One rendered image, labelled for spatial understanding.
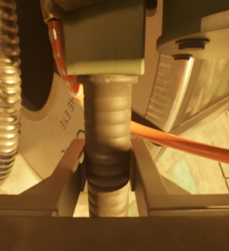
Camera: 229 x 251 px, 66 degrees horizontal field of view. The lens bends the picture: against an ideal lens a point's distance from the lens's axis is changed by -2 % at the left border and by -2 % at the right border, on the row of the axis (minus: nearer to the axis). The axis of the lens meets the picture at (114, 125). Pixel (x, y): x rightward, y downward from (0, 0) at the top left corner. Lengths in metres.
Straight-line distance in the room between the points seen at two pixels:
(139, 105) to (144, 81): 0.04
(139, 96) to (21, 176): 1.17
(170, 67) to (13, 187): 1.25
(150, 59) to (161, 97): 0.06
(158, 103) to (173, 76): 0.05
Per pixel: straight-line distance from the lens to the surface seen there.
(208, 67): 0.38
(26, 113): 0.78
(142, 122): 0.31
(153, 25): 0.30
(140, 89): 0.31
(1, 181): 0.19
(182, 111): 0.31
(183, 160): 2.74
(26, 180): 1.39
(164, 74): 0.28
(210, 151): 0.17
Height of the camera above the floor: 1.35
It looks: 47 degrees down
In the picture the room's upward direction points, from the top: 69 degrees clockwise
